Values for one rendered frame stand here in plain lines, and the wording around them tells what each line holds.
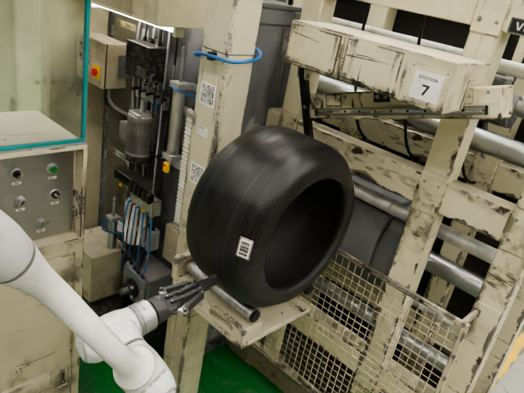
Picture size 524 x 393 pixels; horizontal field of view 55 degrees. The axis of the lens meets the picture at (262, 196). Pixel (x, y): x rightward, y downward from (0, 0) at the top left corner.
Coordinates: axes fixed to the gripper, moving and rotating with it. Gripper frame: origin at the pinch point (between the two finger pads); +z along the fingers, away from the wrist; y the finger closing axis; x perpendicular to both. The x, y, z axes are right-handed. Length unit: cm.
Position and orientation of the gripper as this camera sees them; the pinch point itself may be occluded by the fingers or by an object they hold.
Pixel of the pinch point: (207, 283)
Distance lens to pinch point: 156.6
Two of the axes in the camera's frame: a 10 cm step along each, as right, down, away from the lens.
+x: -0.9, 8.7, 4.9
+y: -7.1, -4.0, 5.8
